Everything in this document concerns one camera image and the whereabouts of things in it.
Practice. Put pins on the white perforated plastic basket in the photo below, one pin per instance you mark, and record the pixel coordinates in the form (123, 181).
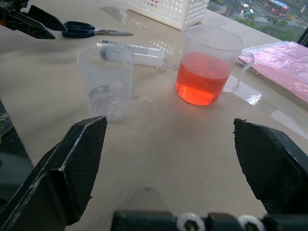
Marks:
(168, 10)

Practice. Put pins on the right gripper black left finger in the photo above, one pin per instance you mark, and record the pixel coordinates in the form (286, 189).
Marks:
(60, 178)

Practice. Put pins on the black window frame post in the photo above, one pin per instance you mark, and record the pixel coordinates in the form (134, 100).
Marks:
(303, 38)

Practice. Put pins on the pink plastic sheet stack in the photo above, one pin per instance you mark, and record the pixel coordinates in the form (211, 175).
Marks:
(281, 65)

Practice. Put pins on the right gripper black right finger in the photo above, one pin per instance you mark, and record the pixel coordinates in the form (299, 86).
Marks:
(269, 163)

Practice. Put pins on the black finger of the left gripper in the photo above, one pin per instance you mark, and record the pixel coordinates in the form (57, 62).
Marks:
(45, 19)
(31, 27)

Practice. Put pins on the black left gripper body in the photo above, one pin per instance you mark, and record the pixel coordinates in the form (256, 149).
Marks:
(3, 16)

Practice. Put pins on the dark bulky object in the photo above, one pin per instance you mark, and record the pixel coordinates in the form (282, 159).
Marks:
(12, 156)

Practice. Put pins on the large clear plastic syringe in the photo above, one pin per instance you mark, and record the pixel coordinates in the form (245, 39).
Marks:
(144, 52)

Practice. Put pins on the beaker with red liquid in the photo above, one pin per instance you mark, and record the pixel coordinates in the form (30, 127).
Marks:
(202, 79)

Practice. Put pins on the red bus outside window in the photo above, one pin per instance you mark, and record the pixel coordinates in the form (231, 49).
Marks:
(276, 7)

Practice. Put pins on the small clear plastic cup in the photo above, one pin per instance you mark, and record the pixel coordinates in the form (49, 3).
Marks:
(106, 96)

